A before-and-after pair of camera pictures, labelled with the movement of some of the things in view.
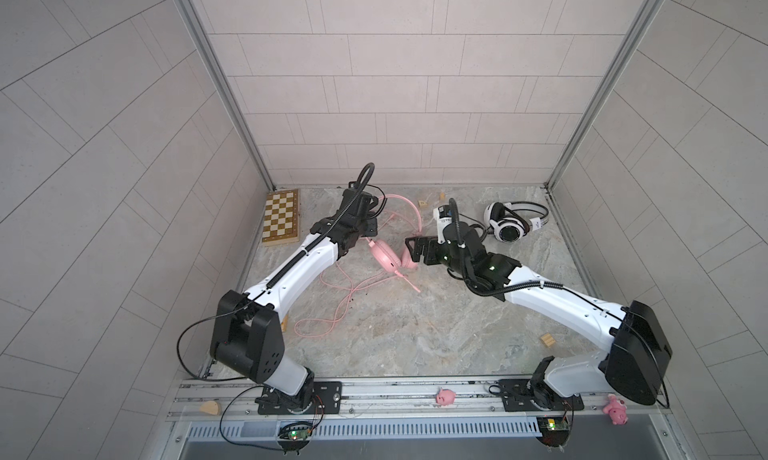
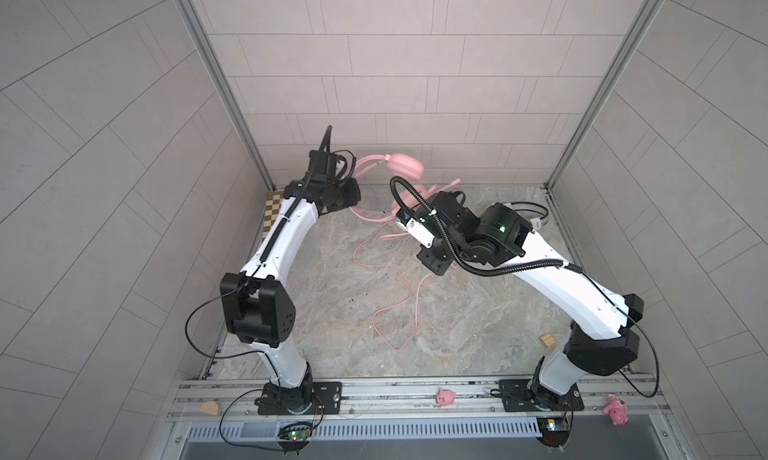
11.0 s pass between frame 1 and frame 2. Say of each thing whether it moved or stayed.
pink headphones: moved
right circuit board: stayed
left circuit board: stayed
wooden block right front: stayed
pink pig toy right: stayed
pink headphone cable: moved
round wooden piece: stayed
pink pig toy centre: stayed
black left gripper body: moved
